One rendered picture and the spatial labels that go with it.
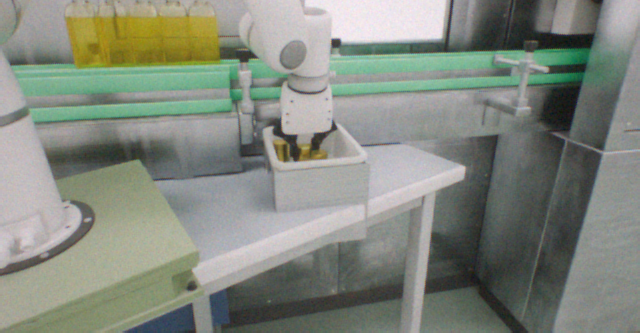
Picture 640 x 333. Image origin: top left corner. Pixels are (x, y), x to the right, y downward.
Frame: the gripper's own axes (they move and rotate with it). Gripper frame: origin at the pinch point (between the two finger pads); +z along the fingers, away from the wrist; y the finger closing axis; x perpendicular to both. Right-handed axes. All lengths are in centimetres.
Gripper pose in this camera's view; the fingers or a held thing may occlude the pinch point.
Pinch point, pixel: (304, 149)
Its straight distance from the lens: 80.6
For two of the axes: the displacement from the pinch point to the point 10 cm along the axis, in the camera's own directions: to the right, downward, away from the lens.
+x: 2.4, 5.8, -7.8
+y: -9.7, 0.9, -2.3
